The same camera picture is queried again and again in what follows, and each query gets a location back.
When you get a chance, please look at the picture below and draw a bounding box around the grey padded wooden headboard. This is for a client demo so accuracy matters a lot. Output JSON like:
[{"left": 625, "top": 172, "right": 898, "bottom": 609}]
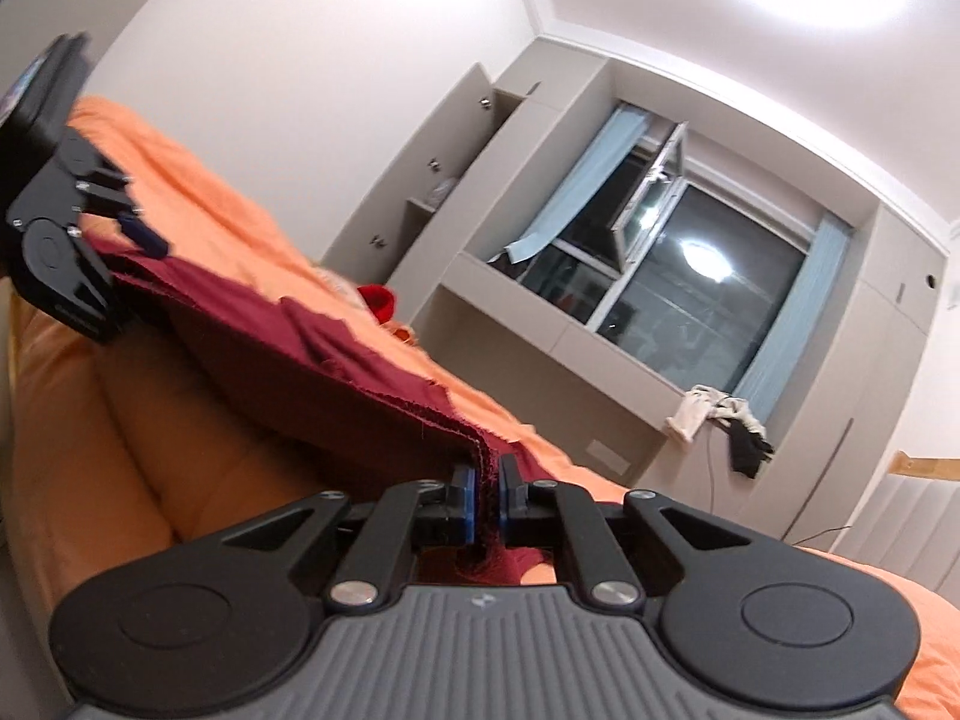
[{"left": 832, "top": 452, "right": 960, "bottom": 606}]

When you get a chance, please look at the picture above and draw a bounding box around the grey built-in wardrobe unit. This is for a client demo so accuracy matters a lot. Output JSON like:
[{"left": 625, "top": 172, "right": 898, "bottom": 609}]
[{"left": 324, "top": 39, "right": 947, "bottom": 550}]

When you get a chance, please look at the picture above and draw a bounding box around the dark red knit garment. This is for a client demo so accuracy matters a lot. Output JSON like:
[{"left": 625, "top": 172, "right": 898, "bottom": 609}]
[{"left": 94, "top": 241, "right": 547, "bottom": 583}]

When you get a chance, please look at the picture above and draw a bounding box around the window with open sash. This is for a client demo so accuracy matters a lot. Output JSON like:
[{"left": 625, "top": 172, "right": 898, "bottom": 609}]
[{"left": 490, "top": 114, "right": 805, "bottom": 392}]

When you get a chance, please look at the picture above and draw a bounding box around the black charging cable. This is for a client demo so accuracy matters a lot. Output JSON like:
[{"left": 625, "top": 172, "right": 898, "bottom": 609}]
[{"left": 704, "top": 418, "right": 858, "bottom": 550}]

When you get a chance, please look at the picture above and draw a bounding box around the black cloth on ledge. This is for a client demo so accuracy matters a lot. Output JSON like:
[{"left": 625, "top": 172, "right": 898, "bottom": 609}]
[{"left": 726, "top": 421, "right": 775, "bottom": 479}]

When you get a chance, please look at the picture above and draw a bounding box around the bright red plush item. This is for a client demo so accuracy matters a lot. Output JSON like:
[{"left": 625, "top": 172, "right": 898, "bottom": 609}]
[{"left": 356, "top": 284, "right": 395, "bottom": 325}]

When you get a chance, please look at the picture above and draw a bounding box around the left light blue curtain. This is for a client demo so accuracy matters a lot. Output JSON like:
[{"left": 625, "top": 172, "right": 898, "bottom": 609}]
[{"left": 503, "top": 103, "right": 652, "bottom": 265}]

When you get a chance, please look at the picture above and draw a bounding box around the white cloth on ledge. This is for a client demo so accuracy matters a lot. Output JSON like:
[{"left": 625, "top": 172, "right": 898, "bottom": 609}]
[{"left": 665, "top": 385, "right": 748, "bottom": 445}]

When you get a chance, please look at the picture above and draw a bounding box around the right light blue curtain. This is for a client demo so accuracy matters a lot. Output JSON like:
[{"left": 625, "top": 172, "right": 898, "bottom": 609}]
[{"left": 732, "top": 211, "right": 851, "bottom": 422}]

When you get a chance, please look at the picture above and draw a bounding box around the light blue curtain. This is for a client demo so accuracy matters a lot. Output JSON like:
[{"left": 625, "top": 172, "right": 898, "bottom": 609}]
[
  {"left": 732, "top": 211, "right": 851, "bottom": 422},
  {"left": 503, "top": 103, "right": 652, "bottom": 265}
]

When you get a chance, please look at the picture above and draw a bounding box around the open wardrobe door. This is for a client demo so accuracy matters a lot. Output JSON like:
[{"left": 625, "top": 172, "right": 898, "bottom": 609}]
[{"left": 322, "top": 64, "right": 496, "bottom": 283}]

